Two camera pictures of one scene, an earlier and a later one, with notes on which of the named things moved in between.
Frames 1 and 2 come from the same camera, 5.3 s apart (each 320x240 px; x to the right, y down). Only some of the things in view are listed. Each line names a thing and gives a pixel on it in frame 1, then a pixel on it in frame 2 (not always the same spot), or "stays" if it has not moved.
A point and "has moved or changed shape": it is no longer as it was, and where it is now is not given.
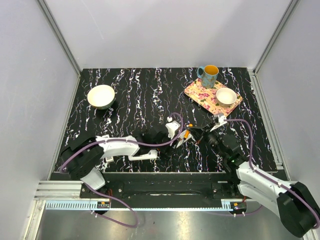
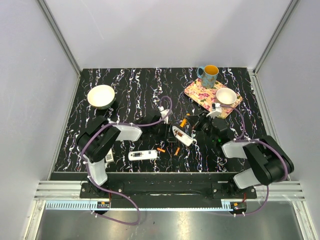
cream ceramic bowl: (101, 96) stays
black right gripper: (197, 133) to (194, 120)
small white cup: (226, 96) stays
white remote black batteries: (152, 154) stays
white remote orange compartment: (184, 137) has moved or changed shape
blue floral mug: (208, 74) stays
